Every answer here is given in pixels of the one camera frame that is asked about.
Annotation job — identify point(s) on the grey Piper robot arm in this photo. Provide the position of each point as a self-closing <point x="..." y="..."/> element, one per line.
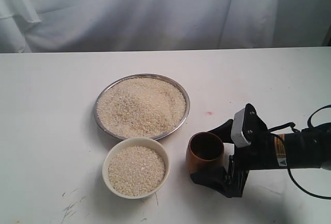
<point x="294" y="149"/>

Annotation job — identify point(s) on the white ceramic bowl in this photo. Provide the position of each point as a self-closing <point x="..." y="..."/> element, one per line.
<point x="147" y="142"/>

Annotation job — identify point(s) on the brown wooden cup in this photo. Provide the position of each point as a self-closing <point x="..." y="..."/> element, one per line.
<point x="205" y="151"/>

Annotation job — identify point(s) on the white cloth backdrop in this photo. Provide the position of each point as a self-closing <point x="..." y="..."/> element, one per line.
<point x="148" y="25"/>

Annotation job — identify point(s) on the rice heap in tray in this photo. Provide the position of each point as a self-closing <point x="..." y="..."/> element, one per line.
<point x="142" y="107"/>

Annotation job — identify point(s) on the round metal tray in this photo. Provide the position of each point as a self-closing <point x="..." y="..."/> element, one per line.
<point x="103" y="97"/>

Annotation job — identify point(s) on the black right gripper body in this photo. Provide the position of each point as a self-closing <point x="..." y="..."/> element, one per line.
<point x="253" y="157"/>

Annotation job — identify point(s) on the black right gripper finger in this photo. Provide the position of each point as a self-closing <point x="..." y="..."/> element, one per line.
<point x="213" y="178"/>
<point x="221" y="134"/>

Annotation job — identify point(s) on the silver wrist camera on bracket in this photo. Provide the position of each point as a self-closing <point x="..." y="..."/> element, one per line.
<point x="244" y="125"/>

